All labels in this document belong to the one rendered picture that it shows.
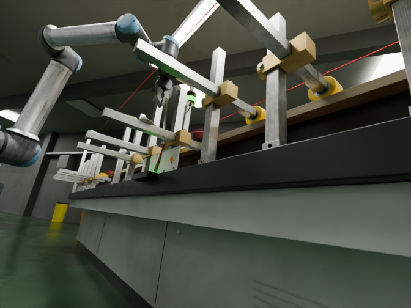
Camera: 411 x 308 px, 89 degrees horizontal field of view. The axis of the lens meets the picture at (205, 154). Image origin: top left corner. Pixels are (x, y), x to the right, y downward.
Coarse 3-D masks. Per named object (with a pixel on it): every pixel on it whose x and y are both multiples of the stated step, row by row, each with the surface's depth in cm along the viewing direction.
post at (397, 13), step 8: (400, 0) 35; (408, 0) 34; (392, 8) 35; (400, 8) 34; (408, 8) 33; (400, 16) 34; (408, 16) 33; (400, 24) 34; (408, 24) 33; (400, 32) 33; (408, 32) 32; (400, 40) 33; (408, 40) 32; (408, 48) 32; (408, 56) 32; (408, 64) 31; (408, 72) 31; (408, 80) 31
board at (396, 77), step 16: (384, 80) 48; (400, 80) 46; (336, 96) 56; (352, 96) 53; (368, 96) 52; (384, 96) 51; (288, 112) 66; (304, 112) 62; (320, 112) 61; (240, 128) 82; (256, 128) 76; (224, 144) 94; (112, 176) 219
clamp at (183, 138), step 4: (176, 132) 85; (180, 132) 82; (184, 132) 83; (176, 136) 84; (180, 136) 82; (184, 136) 83; (188, 136) 84; (176, 140) 83; (180, 140) 82; (184, 140) 83; (188, 140) 84; (168, 144) 88; (172, 144) 86; (176, 144) 86; (180, 144) 85; (184, 144) 85; (188, 144) 84
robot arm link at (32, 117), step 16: (64, 48) 118; (64, 64) 120; (80, 64) 128; (48, 80) 116; (64, 80) 122; (32, 96) 114; (48, 96) 116; (32, 112) 112; (48, 112) 119; (16, 128) 108; (32, 128) 112; (16, 144) 106; (32, 144) 112; (0, 160) 103; (16, 160) 108; (32, 160) 114
